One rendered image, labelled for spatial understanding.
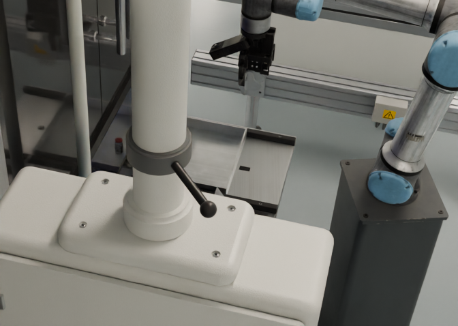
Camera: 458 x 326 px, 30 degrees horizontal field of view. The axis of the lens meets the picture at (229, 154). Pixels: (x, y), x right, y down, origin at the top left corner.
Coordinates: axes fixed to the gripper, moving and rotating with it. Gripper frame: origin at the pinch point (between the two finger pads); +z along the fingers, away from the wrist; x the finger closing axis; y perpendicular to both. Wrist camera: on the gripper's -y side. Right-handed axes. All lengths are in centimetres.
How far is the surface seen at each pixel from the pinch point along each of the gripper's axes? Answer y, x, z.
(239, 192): 4.2, -16.6, 21.3
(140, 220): 5, -102, -53
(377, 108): 38, 80, 58
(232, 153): -1.2, -1.9, 21.1
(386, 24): 35, 83, 23
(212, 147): -7.1, -1.2, 21.0
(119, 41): -19, -41, -38
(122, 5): -18, -40, -46
